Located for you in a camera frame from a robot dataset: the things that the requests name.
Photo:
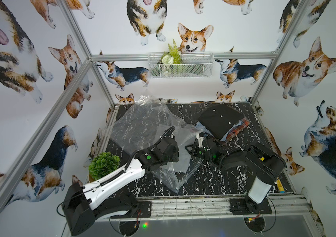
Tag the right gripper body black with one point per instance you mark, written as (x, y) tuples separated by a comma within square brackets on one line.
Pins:
[(200, 152)]

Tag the red plaid shirt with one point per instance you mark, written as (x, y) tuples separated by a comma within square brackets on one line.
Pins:
[(237, 128)]

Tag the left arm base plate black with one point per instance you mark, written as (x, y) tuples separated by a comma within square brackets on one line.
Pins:
[(142, 210)]

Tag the green potted plant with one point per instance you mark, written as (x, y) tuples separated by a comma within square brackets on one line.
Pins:
[(102, 165)]

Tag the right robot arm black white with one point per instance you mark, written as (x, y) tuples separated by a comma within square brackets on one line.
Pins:
[(249, 157)]

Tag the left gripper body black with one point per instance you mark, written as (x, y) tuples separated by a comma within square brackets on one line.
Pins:
[(171, 145)]

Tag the aluminium frame rail front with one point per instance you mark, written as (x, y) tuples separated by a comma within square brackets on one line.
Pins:
[(214, 207)]

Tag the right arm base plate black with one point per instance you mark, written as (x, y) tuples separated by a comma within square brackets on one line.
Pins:
[(246, 206)]

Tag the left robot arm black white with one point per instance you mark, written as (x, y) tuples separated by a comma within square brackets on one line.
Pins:
[(83, 205)]

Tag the grey button shirt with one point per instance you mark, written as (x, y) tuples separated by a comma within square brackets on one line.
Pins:
[(185, 161)]

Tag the artificial fern with white flower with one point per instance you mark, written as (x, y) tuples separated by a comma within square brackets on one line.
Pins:
[(172, 56)]

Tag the white wire wall basket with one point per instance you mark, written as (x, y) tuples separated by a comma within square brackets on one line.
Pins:
[(190, 65)]

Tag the clear plastic vacuum bag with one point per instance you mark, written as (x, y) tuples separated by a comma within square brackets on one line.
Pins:
[(144, 123)]

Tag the black button shirt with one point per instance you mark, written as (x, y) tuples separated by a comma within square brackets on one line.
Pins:
[(220, 119)]

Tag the yellow dustpan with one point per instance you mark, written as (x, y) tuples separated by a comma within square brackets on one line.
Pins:
[(280, 185)]

